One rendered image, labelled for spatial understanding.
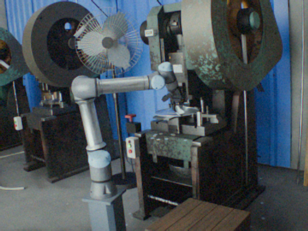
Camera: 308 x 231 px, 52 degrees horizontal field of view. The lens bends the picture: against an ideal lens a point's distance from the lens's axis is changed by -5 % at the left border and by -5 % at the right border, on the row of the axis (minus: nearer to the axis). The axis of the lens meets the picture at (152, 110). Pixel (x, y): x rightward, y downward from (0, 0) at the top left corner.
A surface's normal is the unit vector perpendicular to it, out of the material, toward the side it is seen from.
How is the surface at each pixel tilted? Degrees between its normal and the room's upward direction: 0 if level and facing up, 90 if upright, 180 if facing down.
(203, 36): 100
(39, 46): 90
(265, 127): 90
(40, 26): 90
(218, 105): 90
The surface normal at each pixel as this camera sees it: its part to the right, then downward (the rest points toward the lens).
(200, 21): -0.65, 0.22
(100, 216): -0.38, 0.20
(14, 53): 0.79, 0.05
